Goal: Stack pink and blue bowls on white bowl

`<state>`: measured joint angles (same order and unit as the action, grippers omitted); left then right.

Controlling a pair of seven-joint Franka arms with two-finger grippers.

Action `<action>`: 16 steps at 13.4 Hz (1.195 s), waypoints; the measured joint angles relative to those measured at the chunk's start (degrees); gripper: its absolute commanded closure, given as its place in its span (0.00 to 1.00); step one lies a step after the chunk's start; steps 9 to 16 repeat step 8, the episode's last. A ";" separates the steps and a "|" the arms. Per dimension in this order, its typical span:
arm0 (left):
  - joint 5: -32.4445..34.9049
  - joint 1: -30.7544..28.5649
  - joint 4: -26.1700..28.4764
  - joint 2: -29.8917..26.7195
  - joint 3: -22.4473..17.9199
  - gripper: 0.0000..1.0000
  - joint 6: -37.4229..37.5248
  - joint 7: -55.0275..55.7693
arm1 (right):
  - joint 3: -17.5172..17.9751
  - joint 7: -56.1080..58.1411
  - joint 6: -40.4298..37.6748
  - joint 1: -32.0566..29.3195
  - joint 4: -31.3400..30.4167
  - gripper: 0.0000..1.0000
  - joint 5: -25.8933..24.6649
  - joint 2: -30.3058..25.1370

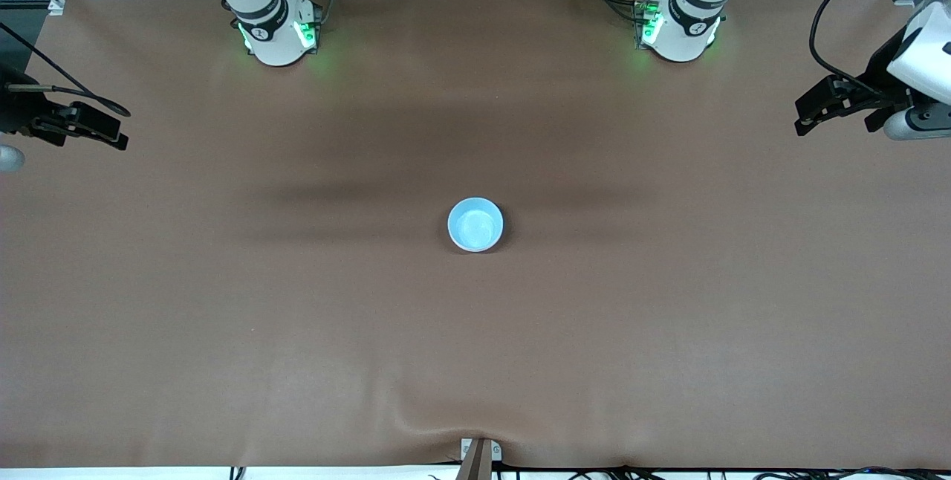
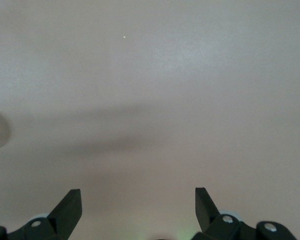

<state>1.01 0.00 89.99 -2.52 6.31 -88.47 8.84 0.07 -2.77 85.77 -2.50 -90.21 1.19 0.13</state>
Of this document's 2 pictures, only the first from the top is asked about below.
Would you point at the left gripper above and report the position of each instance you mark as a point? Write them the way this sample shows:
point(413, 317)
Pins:
point(883, 67)

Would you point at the brown table cover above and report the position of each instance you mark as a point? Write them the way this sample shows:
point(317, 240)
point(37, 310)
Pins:
point(475, 354)

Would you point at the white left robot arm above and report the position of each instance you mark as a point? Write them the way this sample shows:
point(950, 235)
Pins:
point(680, 34)

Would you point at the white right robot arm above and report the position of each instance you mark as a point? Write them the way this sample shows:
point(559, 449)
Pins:
point(275, 41)

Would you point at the metal clamp bracket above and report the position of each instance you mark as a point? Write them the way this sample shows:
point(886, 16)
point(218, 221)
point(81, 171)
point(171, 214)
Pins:
point(479, 458)

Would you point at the light blue bowl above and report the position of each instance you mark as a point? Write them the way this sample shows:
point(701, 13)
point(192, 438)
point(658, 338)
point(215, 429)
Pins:
point(475, 226)

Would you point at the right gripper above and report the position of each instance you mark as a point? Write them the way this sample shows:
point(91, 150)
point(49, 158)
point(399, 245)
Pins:
point(13, 110)

